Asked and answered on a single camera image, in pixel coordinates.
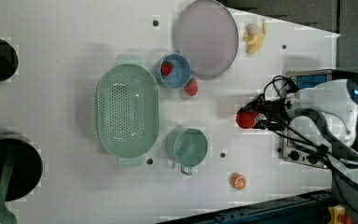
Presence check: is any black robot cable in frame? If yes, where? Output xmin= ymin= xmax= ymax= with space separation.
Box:
xmin=262 ymin=75 xmax=358 ymax=218

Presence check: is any orange slice toy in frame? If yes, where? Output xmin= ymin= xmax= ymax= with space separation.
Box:
xmin=231 ymin=174 xmax=247 ymax=190

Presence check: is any yellow red stop button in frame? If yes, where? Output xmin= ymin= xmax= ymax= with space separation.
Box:
xmin=328 ymin=205 xmax=353 ymax=224

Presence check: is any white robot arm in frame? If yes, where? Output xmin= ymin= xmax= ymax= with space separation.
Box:
xmin=236 ymin=77 xmax=358 ymax=188

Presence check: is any blue metal frame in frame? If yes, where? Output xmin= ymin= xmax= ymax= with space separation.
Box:
xmin=159 ymin=190 xmax=337 ymax=224

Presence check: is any peeled banana toy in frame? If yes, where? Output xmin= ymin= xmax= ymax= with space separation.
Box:
xmin=243 ymin=21 xmax=267 ymax=54

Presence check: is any red ketchup bottle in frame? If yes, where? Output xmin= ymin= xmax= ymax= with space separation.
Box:
xmin=236 ymin=112 xmax=259 ymax=129

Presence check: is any lilac round plate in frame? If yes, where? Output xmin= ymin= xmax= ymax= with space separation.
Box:
xmin=174 ymin=0 xmax=239 ymax=78

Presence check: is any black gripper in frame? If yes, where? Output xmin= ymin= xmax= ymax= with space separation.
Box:
xmin=238 ymin=93 xmax=289 ymax=131

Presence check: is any strawberry on table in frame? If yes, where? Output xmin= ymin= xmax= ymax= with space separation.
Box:
xmin=184 ymin=78 xmax=198 ymax=96

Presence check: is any green mug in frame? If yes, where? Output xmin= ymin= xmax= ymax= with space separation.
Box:
xmin=165 ymin=127 xmax=208 ymax=175

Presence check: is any strawberry in blue bowl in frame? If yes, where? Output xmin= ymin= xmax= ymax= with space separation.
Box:
xmin=160 ymin=63 xmax=172 ymax=76

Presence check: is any blue small bowl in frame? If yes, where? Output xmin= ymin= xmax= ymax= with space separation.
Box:
xmin=155 ymin=53 xmax=191 ymax=89

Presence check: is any green spatula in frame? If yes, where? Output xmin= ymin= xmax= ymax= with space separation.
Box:
xmin=0 ymin=147 xmax=18 ymax=224

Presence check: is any green oval colander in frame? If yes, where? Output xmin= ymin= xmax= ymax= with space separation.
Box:
xmin=95 ymin=54 xmax=159 ymax=167

